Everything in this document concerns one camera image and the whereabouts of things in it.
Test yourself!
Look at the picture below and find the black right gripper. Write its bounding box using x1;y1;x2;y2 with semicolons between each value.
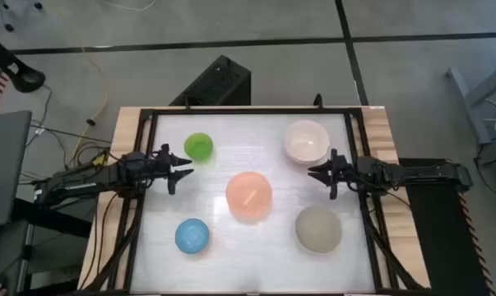
308;148;358;201

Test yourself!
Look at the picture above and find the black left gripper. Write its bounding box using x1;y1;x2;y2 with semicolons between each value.
148;143;194;195

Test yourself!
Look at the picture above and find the grey bowl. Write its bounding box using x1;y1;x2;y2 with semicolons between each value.
294;206;342;254

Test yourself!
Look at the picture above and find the small blue bowl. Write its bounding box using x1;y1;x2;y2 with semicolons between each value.
174;218;211;255

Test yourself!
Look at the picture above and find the small green bowl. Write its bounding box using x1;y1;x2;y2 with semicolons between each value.
183;132;215;162

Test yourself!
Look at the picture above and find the white bowl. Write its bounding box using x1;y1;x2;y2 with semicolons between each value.
283;119;331;165

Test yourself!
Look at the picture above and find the black perforated tower box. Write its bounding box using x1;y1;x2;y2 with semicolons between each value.
169;54;252;107

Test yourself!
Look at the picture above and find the white tabletop sheet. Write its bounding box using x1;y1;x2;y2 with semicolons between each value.
130;113;376;294

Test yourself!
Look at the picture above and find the black platform with hazard stripes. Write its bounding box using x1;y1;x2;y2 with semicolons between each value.
398;157;496;296

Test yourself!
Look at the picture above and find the grey metal table leg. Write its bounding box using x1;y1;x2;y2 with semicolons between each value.
444;57;496;146

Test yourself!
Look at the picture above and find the grey laptop lid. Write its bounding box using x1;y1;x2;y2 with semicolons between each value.
0;109;33;228

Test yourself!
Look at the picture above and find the black stand foot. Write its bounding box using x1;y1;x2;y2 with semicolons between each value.
0;29;47;94

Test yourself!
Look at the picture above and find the office chair base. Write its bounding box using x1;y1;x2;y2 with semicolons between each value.
0;0;44;33

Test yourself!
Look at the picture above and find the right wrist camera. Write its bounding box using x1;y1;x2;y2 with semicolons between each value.
336;158;352;177

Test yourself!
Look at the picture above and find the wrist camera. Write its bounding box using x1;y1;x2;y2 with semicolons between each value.
153;143;173;164
336;158;352;177

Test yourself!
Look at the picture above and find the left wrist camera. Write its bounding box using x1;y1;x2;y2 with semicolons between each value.
153;143;173;164

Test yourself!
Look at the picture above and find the black metal table frame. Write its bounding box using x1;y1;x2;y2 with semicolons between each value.
82;106;432;296

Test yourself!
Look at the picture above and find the yellow cable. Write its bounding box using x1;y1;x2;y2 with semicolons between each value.
68;45;109;165

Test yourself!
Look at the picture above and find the black floor cable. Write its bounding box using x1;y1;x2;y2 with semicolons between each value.
28;84;113;146

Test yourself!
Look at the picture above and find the black cable loop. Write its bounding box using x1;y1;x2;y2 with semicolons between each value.
473;137;496;201

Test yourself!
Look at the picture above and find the thin white floor cable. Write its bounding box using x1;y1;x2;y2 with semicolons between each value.
101;0;156;12

